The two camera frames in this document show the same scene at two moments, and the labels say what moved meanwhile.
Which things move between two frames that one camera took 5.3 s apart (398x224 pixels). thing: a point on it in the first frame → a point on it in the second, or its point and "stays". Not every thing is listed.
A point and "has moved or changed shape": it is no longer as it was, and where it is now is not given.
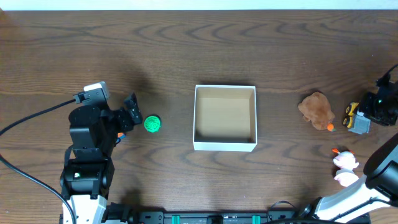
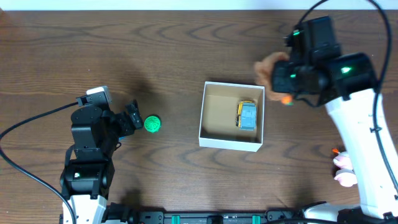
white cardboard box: x=225 y=118 has moved or changed shape
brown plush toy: x=316 y=108 → x=263 y=70
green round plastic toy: x=152 y=123 stays
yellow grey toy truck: x=356 y=121 has moved or changed shape
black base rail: x=160 y=217 stays
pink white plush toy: x=346 y=162 stays
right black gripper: x=366 y=106 → x=280 y=84
